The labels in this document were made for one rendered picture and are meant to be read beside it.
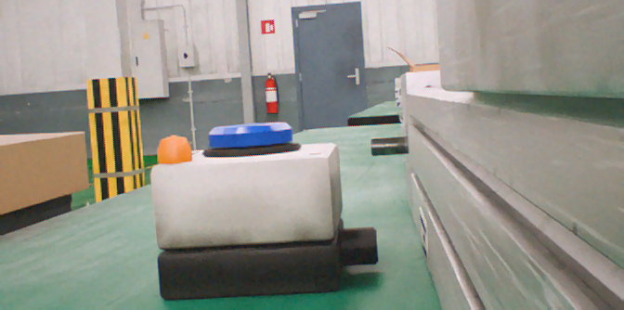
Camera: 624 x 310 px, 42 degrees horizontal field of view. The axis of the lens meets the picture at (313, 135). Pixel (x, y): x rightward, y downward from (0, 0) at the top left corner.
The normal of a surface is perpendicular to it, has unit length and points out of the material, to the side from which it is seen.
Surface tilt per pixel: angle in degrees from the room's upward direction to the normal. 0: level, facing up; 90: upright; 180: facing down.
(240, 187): 90
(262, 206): 90
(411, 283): 0
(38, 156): 90
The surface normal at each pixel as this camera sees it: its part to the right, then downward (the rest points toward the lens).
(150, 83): -0.15, 0.06
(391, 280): -0.07, -1.00
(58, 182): 0.99, -0.06
